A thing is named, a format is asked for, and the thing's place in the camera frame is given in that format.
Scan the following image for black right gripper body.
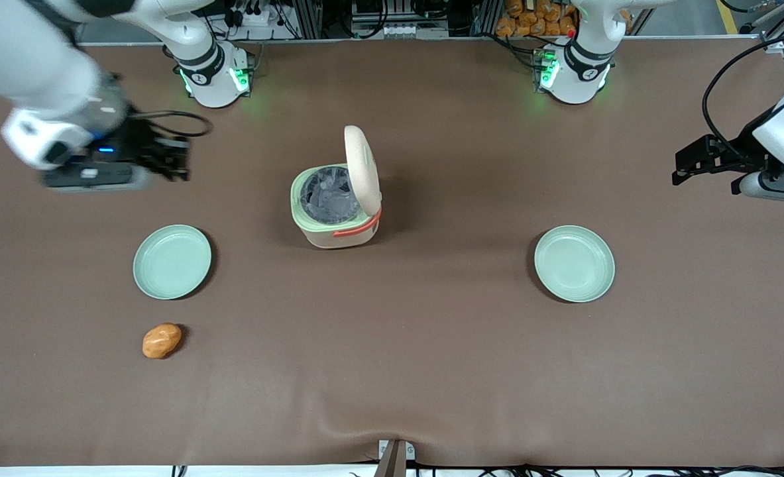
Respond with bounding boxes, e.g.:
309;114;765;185
92;115;156;172

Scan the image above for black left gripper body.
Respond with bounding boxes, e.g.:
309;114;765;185
728;114;784;176

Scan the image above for light green round plate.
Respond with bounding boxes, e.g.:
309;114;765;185
133;225;213;301
533;225;616;303

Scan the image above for orange-brown bread roll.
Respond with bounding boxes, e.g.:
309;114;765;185
142;323;183;360

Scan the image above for pile of orange bread rolls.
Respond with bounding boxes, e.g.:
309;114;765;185
495;0;578;38

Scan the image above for grey power strip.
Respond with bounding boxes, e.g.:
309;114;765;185
355;23;450;40

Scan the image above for brown table mat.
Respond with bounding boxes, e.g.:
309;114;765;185
0;36;784;468

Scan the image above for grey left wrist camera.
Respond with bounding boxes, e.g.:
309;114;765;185
731;171;784;205

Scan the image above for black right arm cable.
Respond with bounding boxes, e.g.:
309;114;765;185
129;109;214;139

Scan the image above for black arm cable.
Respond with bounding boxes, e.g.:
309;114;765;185
129;109;214;139
701;28;784;166

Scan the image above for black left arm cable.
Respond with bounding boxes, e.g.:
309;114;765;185
701;28;784;166

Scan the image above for aluminium frame profile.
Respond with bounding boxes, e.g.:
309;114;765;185
748;0;784;55

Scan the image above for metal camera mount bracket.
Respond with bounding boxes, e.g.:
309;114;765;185
378;439;416;477

